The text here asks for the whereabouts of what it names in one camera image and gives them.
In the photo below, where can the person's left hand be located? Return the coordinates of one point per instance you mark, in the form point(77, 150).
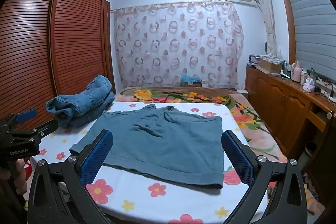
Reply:
point(20, 171)

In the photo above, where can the white power strip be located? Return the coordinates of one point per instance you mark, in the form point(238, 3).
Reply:
point(326, 83)

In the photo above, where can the wooden sideboard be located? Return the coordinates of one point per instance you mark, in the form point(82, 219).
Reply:
point(278, 103)

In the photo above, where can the pink thermos jug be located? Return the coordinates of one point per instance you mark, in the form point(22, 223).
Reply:
point(296, 73)

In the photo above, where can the teal short pants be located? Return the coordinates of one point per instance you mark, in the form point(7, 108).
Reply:
point(162, 145)

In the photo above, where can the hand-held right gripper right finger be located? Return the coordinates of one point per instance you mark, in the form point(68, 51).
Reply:
point(238, 159)

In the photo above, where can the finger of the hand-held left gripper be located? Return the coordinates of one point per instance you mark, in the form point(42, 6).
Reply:
point(26, 115)
point(48, 125)

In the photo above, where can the white floral sheet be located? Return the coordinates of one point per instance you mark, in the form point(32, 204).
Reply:
point(147, 203)

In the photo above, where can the pink tissue box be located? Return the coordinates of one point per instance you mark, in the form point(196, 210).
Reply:
point(309, 85)

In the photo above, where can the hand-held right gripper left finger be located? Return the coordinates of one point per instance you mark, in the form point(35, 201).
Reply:
point(96, 159)

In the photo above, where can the wooden louvred wardrobe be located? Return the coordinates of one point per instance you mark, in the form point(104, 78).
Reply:
point(76, 43)

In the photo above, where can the blue denim jeans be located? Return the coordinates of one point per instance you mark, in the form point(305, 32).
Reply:
point(89, 98)

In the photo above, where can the circle patterned sheer curtain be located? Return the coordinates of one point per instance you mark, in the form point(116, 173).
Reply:
point(178, 50)

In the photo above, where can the beige tied curtain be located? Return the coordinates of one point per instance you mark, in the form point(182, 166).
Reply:
point(269, 24)

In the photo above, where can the green bottle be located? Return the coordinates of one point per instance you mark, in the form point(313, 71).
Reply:
point(313, 74)

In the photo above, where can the open cardboard box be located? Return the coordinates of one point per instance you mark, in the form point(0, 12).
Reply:
point(270, 65)

